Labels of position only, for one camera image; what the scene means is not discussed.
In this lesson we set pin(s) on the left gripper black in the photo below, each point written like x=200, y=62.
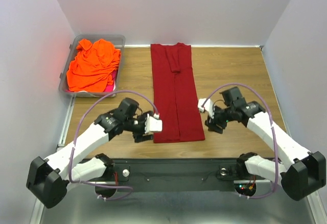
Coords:
x=140, y=131

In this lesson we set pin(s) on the aluminium frame rail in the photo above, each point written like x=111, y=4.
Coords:
x=246, y=189

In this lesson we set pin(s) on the clear plastic bin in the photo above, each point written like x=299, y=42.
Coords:
x=119, y=43

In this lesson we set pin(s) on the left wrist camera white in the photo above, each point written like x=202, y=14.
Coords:
x=153, y=124

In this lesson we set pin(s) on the orange t shirt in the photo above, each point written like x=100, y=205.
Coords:
x=92, y=62

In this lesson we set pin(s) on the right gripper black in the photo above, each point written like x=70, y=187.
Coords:
x=215, y=121

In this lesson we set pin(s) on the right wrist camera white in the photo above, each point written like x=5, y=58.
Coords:
x=206, y=105

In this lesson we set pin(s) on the pink t shirt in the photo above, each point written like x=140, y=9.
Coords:
x=111, y=81

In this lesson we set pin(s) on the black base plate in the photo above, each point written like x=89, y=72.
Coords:
x=175, y=175

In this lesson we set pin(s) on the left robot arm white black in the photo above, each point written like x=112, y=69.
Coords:
x=50, y=179

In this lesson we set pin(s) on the dark red t shirt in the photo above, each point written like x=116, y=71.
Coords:
x=175, y=94

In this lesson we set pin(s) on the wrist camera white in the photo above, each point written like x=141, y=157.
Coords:
x=153, y=124
x=206, y=105

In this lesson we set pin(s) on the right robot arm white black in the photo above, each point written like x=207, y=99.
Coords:
x=296, y=169

